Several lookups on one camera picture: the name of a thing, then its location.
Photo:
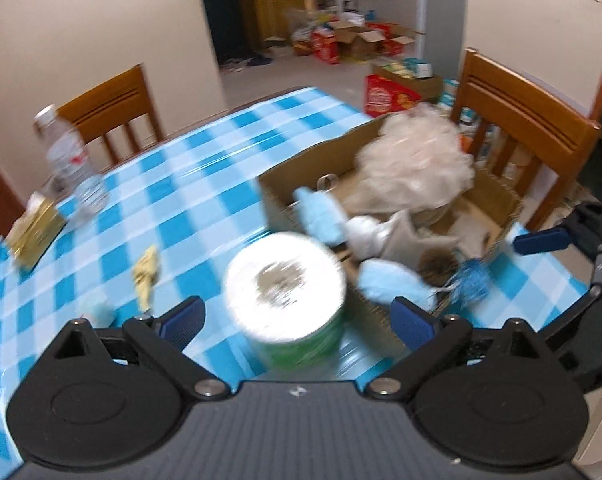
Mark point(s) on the wooden chair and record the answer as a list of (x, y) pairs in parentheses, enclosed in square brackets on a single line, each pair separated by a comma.
[(521, 110), (113, 110)]

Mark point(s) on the clear plastic bag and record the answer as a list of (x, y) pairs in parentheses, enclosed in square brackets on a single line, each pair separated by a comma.
[(413, 160)]

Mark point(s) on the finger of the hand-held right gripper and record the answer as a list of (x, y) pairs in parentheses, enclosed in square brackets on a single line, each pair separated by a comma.
[(576, 320), (541, 241)]

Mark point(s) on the grey refrigerator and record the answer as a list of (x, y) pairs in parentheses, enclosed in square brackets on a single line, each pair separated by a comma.
[(441, 20)]

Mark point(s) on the red carton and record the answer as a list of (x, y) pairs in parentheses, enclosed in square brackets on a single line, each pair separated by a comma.
[(325, 46), (388, 95)]

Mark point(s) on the blue checkered tablecloth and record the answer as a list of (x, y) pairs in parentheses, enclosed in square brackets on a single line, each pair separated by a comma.
[(181, 200)]

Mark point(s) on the clear plastic water bottle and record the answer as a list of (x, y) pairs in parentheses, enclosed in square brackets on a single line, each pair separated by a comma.
[(73, 165)]

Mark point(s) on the white cloth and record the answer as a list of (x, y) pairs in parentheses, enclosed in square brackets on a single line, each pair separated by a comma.
[(365, 235)]

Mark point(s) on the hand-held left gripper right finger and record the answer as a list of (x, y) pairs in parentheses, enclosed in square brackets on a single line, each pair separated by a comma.
[(413, 324)]

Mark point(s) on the blue embroidered sachet with tassel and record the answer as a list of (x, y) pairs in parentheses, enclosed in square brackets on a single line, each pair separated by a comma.
[(468, 282)]

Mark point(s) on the yellow tissue pack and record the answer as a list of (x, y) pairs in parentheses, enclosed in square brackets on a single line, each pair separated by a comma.
[(36, 232)]

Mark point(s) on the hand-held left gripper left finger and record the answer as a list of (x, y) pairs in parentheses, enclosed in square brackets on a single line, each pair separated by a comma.
[(183, 321)]

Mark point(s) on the pair of shoes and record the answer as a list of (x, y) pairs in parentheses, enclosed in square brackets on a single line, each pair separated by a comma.
[(246, 61)]

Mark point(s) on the grey fabric pouch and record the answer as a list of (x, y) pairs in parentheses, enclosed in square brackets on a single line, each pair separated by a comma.
[(413, 240)]

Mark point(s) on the open cardboard boxes on floor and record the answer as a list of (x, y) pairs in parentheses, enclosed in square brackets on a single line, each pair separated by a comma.
[(366, 40)]

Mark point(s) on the pale blue squishy toy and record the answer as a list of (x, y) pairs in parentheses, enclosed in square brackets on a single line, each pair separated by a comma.
[(98, 310)]

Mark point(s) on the cardboard box of packets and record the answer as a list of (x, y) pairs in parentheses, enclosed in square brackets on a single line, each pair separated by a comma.
[(411, 75)]

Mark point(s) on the yellow wooden cabinet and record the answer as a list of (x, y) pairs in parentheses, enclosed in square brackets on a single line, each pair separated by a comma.
[(273, 15)]

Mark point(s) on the toilet paper roll green wrap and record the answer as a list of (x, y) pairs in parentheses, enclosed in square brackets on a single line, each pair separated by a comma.
[(286, 290)]

